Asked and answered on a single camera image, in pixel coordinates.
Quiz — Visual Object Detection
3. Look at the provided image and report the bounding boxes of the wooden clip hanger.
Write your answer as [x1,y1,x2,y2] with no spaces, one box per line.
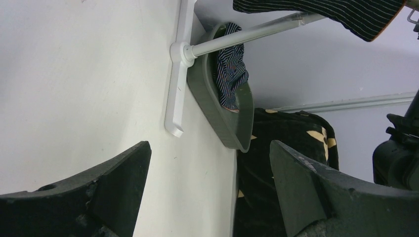
[405,0,419,26]

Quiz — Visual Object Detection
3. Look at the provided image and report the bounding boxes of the black floral blanket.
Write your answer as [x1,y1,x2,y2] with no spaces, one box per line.
[233,108,339,237]

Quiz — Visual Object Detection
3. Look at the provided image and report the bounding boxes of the aluminium frame rails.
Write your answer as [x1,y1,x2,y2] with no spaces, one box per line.
[266,92,416,114]

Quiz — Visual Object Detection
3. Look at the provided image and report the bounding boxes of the green plastic tray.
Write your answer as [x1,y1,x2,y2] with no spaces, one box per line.
[186,22,255,154]

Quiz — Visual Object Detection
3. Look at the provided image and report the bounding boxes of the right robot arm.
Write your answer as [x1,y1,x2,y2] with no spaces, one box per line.
[373,93,419,191]

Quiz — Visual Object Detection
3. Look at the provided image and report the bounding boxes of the black striped underwear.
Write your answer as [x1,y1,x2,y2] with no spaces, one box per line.
[233,0,406,42]

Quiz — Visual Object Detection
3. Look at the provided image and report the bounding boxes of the blue striped underwear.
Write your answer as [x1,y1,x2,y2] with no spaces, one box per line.
[214,43,249,113]

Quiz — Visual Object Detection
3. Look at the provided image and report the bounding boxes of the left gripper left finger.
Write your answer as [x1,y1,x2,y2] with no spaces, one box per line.
[0,141,152,237]

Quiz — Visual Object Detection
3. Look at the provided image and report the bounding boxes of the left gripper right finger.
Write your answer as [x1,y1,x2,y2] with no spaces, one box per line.
[281,146,419,237]

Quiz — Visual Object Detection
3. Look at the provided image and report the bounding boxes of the centre rack pole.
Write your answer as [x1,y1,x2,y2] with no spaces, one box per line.
[179,12,325,63]

